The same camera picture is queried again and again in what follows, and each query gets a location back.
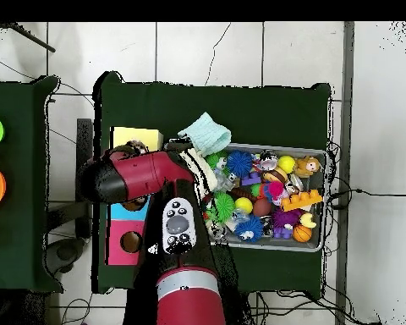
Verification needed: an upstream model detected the cream waffle cloth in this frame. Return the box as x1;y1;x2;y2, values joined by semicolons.
178;148;218;201

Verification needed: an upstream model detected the mint green waffle cloth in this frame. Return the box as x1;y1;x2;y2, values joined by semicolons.
177;112;232;159

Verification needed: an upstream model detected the wooden box with three holes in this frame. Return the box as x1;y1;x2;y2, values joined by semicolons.
105;126;164;266

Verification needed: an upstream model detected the shallow clear mesh bin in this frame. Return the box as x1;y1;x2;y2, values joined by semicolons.
163;139;328;253

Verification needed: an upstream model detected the green spiky rubber ball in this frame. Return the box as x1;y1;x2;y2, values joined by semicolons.
206;191;236;223

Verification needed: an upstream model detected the blue spiky rubber ball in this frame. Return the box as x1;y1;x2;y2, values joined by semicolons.
226;149;254;179

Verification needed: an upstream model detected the yellow tennis ball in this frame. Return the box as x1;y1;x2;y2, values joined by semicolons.
234;196;254;215

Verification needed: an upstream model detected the small brown football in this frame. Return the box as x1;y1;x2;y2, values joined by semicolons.
251;197;272;218

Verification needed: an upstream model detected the blue spiky ball with eyes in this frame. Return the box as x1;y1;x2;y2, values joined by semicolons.
233;214;265;244

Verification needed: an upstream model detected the dark green table cloth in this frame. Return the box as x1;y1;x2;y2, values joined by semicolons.
91;70;332;295
0;74;63;293

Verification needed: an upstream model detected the purple fuzzy toy figure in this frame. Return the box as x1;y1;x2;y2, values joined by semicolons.
271;207;303;240

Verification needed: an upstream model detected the orange plastic toy block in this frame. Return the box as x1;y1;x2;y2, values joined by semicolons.
280;188;324;212

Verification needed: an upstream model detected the brown plush monkey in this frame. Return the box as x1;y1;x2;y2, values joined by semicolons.
294;155;322;179

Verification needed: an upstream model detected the small orange basketball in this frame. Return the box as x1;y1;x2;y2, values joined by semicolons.
293;224;313;244

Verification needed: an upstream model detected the black upright panel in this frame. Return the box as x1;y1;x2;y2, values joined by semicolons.
75;118;94;240

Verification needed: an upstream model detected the grey rounded object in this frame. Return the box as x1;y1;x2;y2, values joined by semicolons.
45;236;86;275

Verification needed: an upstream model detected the dark thin rod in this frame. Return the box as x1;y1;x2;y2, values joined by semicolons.
0;21;57;53

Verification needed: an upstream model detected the black power cable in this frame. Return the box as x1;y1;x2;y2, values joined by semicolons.
327;188;406;211

